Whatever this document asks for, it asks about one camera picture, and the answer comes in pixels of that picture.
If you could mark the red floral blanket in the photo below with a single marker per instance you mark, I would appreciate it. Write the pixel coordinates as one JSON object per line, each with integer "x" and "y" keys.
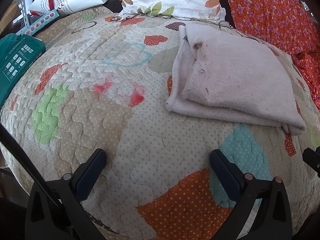
{"x": 286, "y": 25}

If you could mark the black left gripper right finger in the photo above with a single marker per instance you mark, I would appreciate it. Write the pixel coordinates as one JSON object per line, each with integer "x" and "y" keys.
{"x": 273, "y": 219}

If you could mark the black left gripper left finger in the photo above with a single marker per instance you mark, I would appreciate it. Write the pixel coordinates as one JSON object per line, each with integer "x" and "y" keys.
{"x": 69, "y": 220}

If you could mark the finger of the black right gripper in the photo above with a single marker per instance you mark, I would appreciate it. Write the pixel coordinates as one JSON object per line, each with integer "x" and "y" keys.
{"x": 312, "y": 158}

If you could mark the heart patchwork quilt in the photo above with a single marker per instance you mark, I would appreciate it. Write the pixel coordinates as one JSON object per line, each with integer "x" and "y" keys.
{"x": 104, "y": 84}

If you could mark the white metal shelf rack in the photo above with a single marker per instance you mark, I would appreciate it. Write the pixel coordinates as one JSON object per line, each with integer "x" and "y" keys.
{"x": 26, "y": 16}

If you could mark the light blue paint box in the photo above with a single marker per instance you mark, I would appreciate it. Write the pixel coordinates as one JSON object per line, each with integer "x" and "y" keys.
{"x": 39, "y": 24}

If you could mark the pale pink sweater grey trim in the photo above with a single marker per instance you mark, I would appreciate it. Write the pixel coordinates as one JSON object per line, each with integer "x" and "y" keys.
{"x": 223, "y": 76}

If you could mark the green cardboard box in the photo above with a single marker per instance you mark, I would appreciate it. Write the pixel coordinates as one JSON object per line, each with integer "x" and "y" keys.
{"x": 18, "y": 53}

